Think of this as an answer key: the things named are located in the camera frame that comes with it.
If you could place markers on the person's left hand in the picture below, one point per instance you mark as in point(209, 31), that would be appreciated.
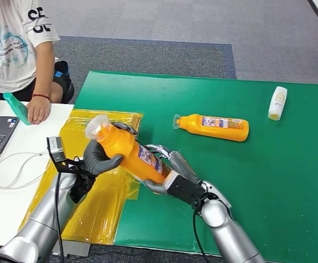
point(38, 110)

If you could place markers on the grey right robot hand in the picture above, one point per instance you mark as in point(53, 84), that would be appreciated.
point(182, 165)

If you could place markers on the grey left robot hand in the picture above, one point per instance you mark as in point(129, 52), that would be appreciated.
point(96, 159)

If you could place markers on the teal plastic bottle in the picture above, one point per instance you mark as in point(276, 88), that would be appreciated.
point(17, 108)

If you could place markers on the orange detergent bottle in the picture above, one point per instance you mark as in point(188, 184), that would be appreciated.
point(126, 150)
point(216, 130)

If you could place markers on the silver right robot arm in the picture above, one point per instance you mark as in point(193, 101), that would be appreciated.
point(230, 236)

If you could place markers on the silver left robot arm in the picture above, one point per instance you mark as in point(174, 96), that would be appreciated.
point(38, 225)

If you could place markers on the small white bottle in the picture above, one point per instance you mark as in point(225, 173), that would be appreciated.
point(277, 103)

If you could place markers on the person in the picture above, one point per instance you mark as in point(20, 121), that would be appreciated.
point(11, 47)

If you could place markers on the green table mat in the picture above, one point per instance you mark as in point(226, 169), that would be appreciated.
point(202, 90)

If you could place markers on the grey flat plate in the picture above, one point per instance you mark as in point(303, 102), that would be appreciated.
point(74, 249)

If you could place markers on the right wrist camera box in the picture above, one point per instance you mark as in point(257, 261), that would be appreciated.
point(183, 188)

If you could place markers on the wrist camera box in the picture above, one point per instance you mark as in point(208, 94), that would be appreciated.
point(183, 188)
point(56, 149)

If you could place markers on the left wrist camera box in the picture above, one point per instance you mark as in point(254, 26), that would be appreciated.
point(56, 149)

